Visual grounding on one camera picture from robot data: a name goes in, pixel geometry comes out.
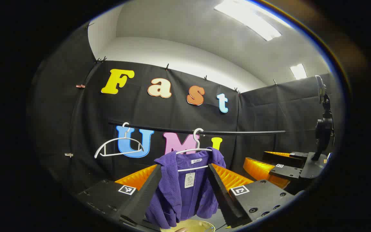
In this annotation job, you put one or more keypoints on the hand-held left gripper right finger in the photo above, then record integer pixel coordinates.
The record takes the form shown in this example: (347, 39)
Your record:
(227, 199)

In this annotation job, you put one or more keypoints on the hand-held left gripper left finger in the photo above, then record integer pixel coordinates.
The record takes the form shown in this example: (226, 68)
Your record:
(140, 199)

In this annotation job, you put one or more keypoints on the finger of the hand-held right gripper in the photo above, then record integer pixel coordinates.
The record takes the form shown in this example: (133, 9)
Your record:
(282, 157)
(259, 170)

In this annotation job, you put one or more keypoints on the beige round laundry hamper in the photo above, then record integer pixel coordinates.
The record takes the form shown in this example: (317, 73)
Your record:
(198, 225)

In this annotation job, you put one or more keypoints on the purple ribbed knit garment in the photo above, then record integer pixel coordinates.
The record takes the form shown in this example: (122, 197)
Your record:
(185, 199)

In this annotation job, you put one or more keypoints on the white plastic clothes hanger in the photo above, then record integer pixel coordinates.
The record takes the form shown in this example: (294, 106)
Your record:
(121, 139)
(198, 141)

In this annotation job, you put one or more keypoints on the small ceiling light panel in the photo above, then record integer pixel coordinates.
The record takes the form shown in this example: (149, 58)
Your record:
(298, 71)

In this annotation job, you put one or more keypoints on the large ceiling light panel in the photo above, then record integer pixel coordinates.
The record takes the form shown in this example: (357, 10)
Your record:
(253, 19)

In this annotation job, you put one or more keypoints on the row of black cloth clips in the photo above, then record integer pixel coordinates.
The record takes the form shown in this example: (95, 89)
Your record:
(167, 67)

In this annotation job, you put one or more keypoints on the black clothes rail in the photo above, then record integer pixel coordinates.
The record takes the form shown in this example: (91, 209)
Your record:
(237, 132)

